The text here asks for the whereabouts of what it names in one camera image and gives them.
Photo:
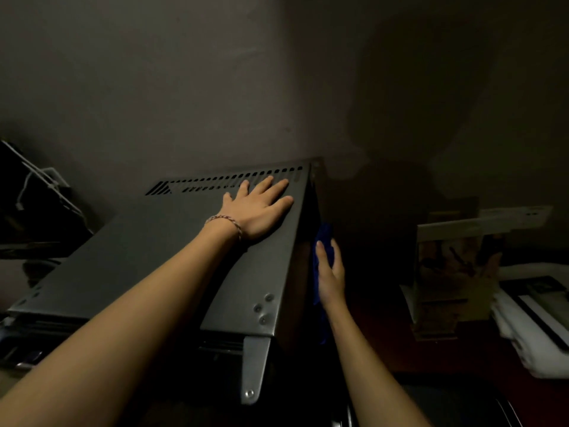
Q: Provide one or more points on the person's right hand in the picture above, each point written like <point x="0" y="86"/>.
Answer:
<point x="331" y="280"/>

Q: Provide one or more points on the person's left hand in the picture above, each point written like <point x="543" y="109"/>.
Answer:
<point x="253" y="213"/>

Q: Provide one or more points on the blue cloth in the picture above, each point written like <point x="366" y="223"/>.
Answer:
<point x="323" y="233"/>

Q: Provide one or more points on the black mini fridge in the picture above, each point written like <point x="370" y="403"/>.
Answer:
<point x="155" y="240"/>

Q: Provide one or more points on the person's left forearm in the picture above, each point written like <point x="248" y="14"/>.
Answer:
<point x="124" y="324"/>

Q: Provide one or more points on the person's right forearm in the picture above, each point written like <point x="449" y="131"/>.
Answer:
<point x="373" y="373"/>

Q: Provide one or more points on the red wooden side cabinet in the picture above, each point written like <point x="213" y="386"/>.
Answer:
<point x="391" y="342"/>

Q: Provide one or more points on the printed brochure stand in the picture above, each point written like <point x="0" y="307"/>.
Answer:
<point x="453" y="271"/>

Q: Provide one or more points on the black serving tray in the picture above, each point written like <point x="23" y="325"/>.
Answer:
<point x="453" y="400"/>

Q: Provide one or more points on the white folded towel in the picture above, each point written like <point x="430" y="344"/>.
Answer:
<point x="524" y="342"/>

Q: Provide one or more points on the white socket with plug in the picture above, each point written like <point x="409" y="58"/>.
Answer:
<point x="53" y="177"/>

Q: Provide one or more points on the remote controls on black folder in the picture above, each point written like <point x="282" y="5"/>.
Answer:
<point x="547" y="306"/>

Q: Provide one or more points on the black television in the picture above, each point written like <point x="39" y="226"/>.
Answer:
<point x="26" y="217"/>

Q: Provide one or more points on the white double wall socket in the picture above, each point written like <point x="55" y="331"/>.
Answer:
<point x="520" y="215"/>

